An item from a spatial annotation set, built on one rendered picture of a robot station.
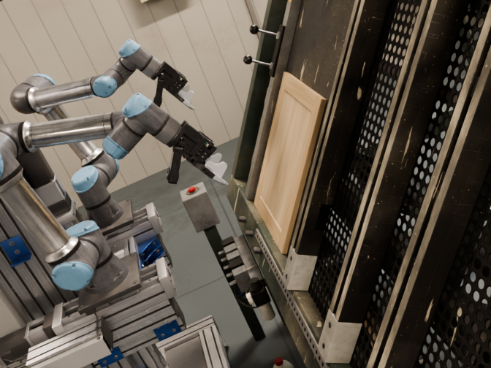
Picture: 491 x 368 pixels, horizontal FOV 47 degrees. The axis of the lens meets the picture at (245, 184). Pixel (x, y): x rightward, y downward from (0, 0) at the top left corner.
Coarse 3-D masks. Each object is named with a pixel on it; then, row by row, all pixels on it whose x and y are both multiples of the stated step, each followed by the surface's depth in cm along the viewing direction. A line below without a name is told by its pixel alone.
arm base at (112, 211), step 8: (104, 200) 234; (112, 200) 238; (88, 208) 234; (96, 208) 233; (104, 208) 234; (112, 208) 237; (120, 208) 240; (88, 216) 237; (96, 216) 234; (104, 216) 234; (112, 216) 236; (120, 216) 238; (96, 224) 235; (104, 224) 235
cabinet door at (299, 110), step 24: (288, 72) 220; (288, 96) 213; (312, 96) 189; (288, 120) 210; (312, 120) 187; (288, 144) 207; (312, 144) 187; (264, 168) 230; (288, 168) 205; (264, 192) 228; (288, 192) 202; (264, 216) 223; (288, 216) 198; (288, 240) 199
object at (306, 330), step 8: (256, 232) 219; (264, 248) 207; (272, 256) 200; (272, 264) 198; (280, 272) 190; (280, 280) 188; (288, 296) 180; (296, 304) 173; (296, 312) 172; (304, 320) 166; (304, 328) 165; (312, 336) 160; (312, 344) 159; (320, 360) 152
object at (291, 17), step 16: (288, 0) 218; (288, 16) 216; (288, 32) 219; (288, 48) 221; (272, 80) 227; (272, 96) 227; (272, 112) 230; (256, 144) 237; (256, 160) 237; (256, 176) 239
